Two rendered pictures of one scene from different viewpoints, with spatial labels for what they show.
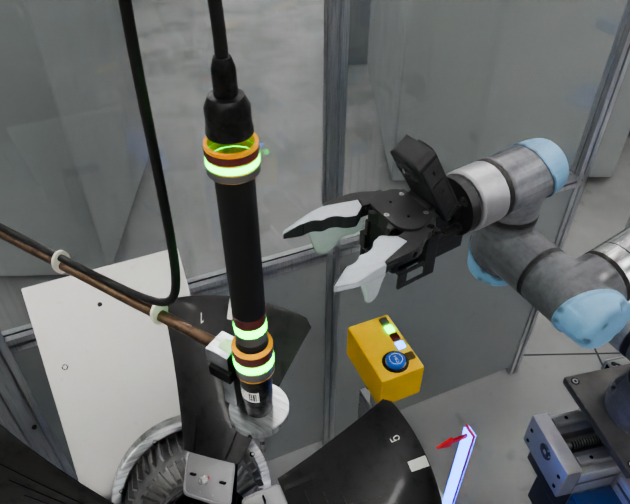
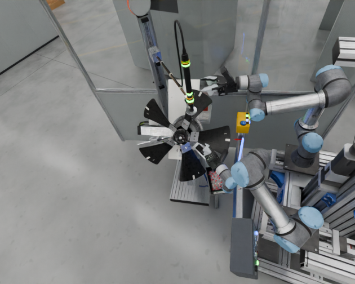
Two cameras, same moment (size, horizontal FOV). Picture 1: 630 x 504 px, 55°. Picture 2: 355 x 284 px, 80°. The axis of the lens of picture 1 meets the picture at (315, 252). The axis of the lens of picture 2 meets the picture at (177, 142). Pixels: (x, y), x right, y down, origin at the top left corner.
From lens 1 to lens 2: 74 cm
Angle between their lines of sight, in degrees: 32
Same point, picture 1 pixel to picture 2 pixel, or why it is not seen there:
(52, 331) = (171, 89)
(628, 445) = (289, 163)
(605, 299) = (257, 110)
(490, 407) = not seen: hidden behind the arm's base
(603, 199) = not seen: outside the picture
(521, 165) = (253, 78)
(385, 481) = (218, 140)
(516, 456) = not seen: hidden behind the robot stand
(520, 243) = (252, 96)
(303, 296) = (239, 103)
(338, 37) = (260, 33)
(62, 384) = (170, 100)
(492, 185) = (244, 80)
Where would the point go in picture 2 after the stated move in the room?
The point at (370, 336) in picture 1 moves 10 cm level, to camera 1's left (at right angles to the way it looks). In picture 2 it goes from (241, 115) to (230, 111)
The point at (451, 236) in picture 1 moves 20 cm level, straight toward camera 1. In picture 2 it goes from (234, 89) to (208, 107)
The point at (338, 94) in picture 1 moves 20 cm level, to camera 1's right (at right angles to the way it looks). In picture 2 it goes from (258, 49) to (284, 54)
